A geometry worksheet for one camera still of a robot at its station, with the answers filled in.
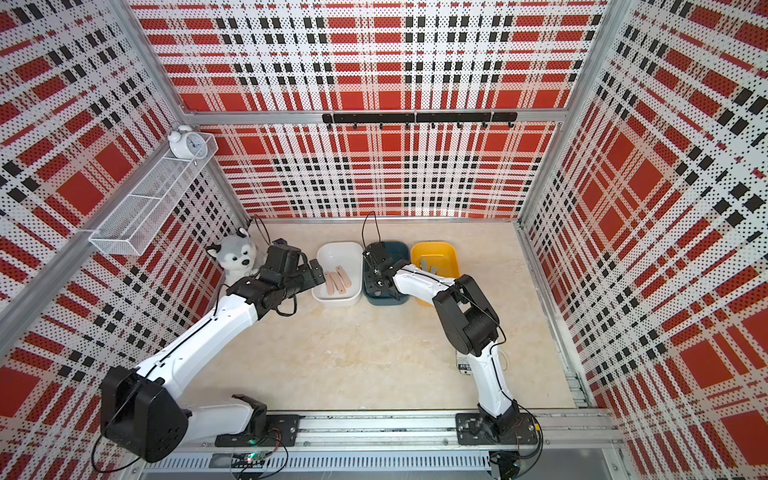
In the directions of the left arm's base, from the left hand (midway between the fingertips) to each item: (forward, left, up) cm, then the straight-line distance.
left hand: (314, 274), depth 84 cm
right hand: (+7, -17, -13) cm, 22 cm away
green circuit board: (-42, +11, -16) cm, 46 cm away
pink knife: (+10, -5, -16) cm, 20 cm away
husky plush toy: (+6, +24, 0) cm, 25 cm away
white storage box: (+17, -6, -13) cm, 22 cm away
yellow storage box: (+18, -39, -17) cm, 46 cm away
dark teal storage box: (+18, -23, -13) cm, 32 cm away
